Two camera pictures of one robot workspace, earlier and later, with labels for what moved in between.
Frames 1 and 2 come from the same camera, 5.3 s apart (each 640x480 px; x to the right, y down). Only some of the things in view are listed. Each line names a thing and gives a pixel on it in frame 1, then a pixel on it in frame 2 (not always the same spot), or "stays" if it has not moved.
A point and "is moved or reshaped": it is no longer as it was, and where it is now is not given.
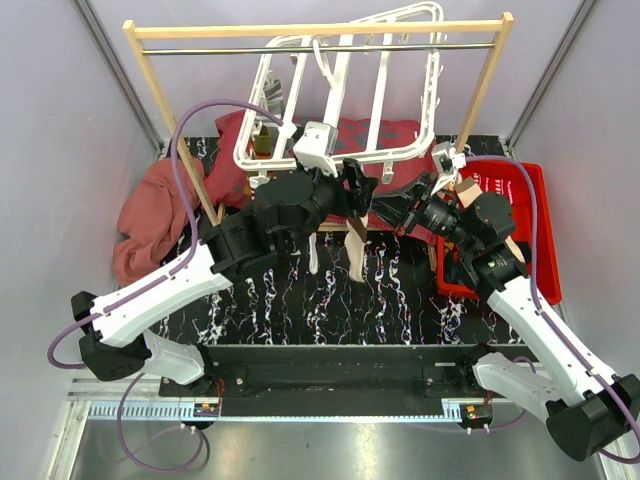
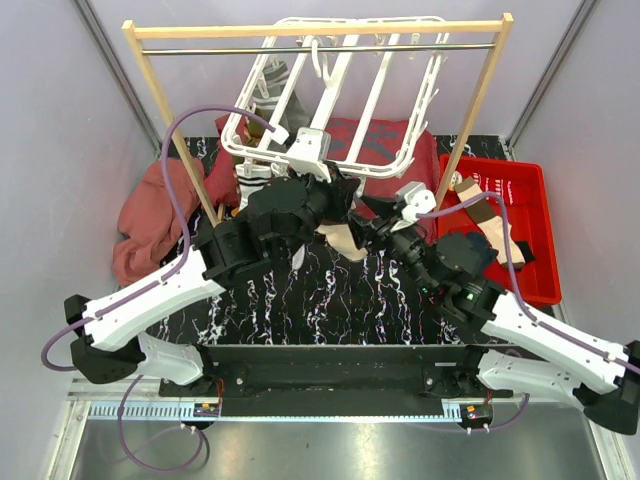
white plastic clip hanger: x=373 y=81 is moved or reshaped
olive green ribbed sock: x=264 y=143 -> x=253 y=130
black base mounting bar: x=335 y=380 stays
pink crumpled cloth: x=154 y=220 stays
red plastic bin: x=522 y=185 stays
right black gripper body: x=407 y=214 -> x=380 y=228
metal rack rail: x=321 y=49 stays
